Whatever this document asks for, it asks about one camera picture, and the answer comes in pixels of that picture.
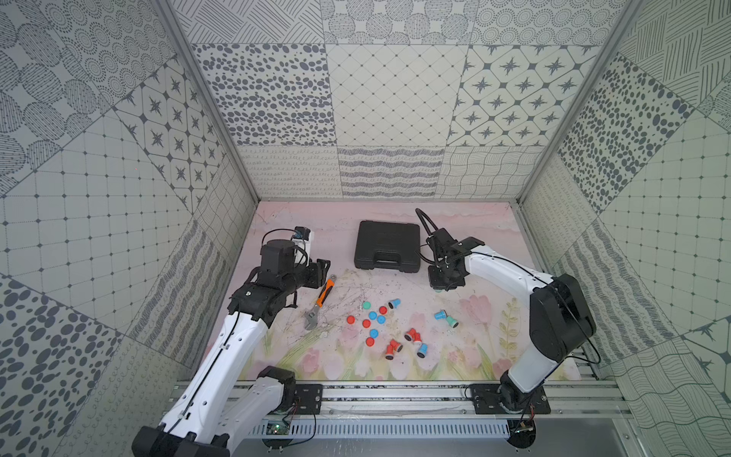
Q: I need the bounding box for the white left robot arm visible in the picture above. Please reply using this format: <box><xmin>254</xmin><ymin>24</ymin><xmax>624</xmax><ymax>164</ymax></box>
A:
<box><xmin>131</xmin><ymin>227</ymin><xmax>330</xmax><ymax>456</ymax></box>

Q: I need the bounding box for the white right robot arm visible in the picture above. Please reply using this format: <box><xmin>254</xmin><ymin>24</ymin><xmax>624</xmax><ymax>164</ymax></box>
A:
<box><xmin>426</xmin><ymin>228</ymin><xmax>597</xmax><ymax>413</ymax></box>

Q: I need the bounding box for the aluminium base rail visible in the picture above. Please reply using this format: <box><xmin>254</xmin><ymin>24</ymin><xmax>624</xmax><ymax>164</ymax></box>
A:
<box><xmin>170</xmin><ymin>379</ymin><xmax>635</xmax><ymax>441</ymax></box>

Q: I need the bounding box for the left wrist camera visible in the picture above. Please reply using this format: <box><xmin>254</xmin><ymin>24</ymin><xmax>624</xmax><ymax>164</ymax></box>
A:
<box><xmin>290</xmin><ymin>226</ymin><xmax>314</xmax><ymax>255</ymax></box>

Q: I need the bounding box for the black plastic tool case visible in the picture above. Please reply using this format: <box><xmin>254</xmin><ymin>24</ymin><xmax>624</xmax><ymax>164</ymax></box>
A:
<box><xmin>354</xmin><ymin>220</ymin><xmax>421</xmax><ymax>273</ymax></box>

